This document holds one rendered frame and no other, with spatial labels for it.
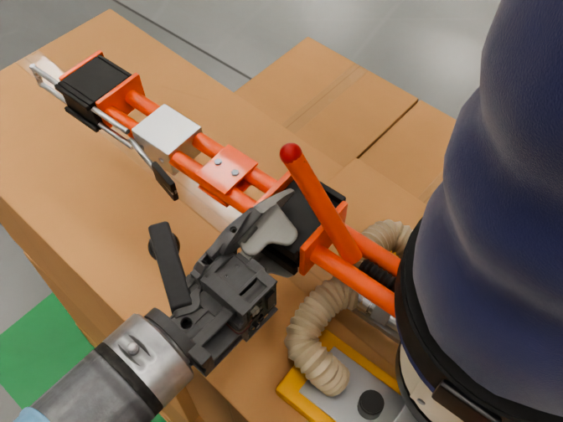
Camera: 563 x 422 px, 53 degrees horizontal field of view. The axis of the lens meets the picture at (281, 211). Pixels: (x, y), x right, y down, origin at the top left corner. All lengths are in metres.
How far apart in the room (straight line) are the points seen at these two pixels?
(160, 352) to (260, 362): 0.20
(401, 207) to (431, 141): 0.68
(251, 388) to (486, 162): 0.47
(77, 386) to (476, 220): 0.39
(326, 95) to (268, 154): 0.69
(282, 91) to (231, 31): 1.12
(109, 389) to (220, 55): 2.11
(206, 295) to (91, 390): 0.15
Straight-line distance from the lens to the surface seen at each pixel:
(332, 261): 0.63
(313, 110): 1.54
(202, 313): 0.60
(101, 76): 0.83
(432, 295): 0.43
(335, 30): 2.68
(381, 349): 0.74
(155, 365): 0.56
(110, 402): 0.56
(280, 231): 0.61
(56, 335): 1.89
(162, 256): 0.63
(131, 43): 1.14
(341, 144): 1.46
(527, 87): 0.27
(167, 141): 0.74
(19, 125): 1.05
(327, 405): 0.69
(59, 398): 0.57
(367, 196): 0.85
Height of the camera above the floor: 1.64
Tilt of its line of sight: 56 degrees down
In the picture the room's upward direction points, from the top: straight up
